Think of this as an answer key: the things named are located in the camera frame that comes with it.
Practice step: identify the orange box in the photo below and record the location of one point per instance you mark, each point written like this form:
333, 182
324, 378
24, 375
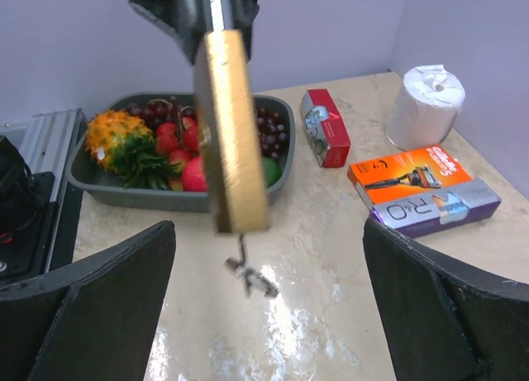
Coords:
405, 174

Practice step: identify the green fruit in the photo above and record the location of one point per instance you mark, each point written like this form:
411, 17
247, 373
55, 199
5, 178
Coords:
272, 171

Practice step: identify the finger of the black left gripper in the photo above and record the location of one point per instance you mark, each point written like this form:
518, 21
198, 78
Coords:
186, 21
241, 15

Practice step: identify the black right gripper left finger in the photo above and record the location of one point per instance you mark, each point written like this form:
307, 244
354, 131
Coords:
93, 319

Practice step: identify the purple silver toothpaste box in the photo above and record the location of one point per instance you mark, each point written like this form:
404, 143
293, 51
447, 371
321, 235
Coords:
438, 210

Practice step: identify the white tissue roll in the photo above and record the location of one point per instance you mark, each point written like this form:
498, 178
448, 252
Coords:
425, 108

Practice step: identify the grey metal tray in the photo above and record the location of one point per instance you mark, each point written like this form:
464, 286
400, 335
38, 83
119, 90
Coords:
83, 173

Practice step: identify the aluminium frame rail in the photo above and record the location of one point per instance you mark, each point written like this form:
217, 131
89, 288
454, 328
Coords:
45, 140

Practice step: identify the large brass padlock shackle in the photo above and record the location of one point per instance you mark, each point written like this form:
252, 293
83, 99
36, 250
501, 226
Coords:
229, 142

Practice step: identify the red apple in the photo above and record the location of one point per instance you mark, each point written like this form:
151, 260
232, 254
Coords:
193, 176

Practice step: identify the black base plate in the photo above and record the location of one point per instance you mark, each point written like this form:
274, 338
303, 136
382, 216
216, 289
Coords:
48, 242

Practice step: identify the red small box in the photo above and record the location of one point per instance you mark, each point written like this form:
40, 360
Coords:
324, 128

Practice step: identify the dark grape bunch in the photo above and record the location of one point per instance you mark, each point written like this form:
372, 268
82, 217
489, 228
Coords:
159, 117

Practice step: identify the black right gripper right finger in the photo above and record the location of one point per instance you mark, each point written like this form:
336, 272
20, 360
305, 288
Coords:
444, 319

